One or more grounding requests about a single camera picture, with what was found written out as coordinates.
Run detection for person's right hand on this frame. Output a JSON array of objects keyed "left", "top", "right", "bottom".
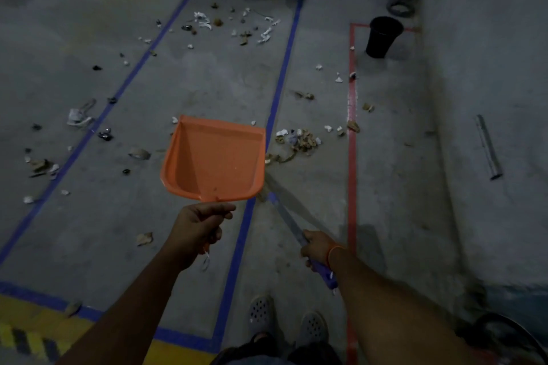
[{"left": 299, "top": 230, "right": 343, "bottom": 270}]

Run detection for person's left hand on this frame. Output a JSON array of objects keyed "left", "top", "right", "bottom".
[{"left": 164, "top": 202, "right": 237, "bottom": 271}]

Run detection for grass broom with metal handle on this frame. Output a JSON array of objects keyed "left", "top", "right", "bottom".
[{"left": 256, "top": 172, "right": 341, "bottom": 295}]

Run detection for orange plastic dustpan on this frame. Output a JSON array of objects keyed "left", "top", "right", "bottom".
[{"left": 159, "top": 115, "right": 267, "bottom": 271}]

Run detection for pile of paper scraps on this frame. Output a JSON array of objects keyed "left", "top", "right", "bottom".
[{"left": 21, "top": 1, "right": 377, "bottom": 250}]

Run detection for black bucket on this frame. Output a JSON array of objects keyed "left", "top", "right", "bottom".
[{"left": 365, "top": 16, "right": 405, "bottom": 59}]

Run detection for person's right forearm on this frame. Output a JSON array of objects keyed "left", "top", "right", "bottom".
[{"left": 329, "top": 249, "right": 485, "bottom": 365}]

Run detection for person's left forearm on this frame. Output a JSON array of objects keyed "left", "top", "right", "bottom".
[{"left": 55, "top": 249, "right": 202, "bottom": 365}]

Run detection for orange wrist band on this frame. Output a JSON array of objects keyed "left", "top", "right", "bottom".
[{"left": 326, "top": 245, "right": 345, "bottom": 269}]

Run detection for black patterned trousers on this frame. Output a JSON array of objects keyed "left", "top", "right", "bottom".
[{"left": 212, "top": 334, "right": 343, "bottom": 365}]

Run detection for short metal bar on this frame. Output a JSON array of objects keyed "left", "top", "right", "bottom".
[{"left": 475, "top": 114, "right": 504, "bottom": 181}]

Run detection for grey cable coil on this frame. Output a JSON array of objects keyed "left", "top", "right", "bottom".
[{"left": 386, "top": 0, "right": 416, "bottom": 18}]

